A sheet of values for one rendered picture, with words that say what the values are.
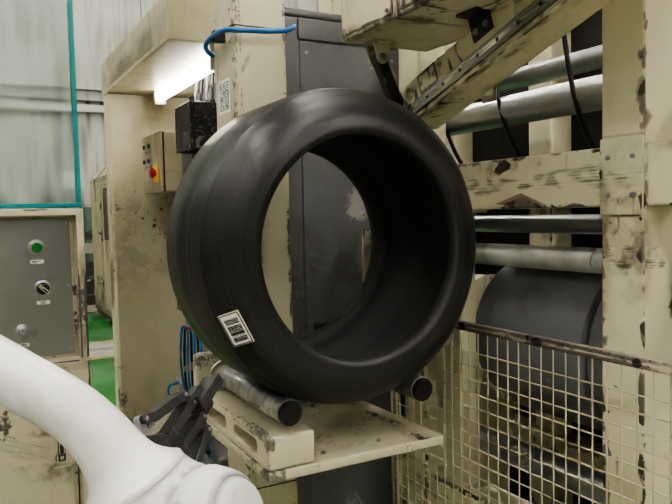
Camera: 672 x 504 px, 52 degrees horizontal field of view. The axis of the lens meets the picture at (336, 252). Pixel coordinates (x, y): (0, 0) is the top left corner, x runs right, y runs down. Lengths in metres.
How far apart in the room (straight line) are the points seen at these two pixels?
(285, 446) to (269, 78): 0.81
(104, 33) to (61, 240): 9.11
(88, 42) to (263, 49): 9.22
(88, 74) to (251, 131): 9.55
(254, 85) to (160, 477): 1.08
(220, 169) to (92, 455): 0.60
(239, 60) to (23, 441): 1.02
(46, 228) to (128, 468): 1.21
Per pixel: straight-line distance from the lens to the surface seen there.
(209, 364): 1.51
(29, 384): 0.69
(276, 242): 1.56
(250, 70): 1.57
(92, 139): 10.53
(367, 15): 1.57
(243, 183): 1.11
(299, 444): 1.23
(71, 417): 0.67
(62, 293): 1.82
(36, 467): 1.85
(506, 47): 1.41
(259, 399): 1.28
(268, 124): 1.16
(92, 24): 10.84
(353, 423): 1.47
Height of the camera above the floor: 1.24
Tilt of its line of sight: 3 degrees down
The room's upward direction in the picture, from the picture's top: 1 degrees counter-clockwise
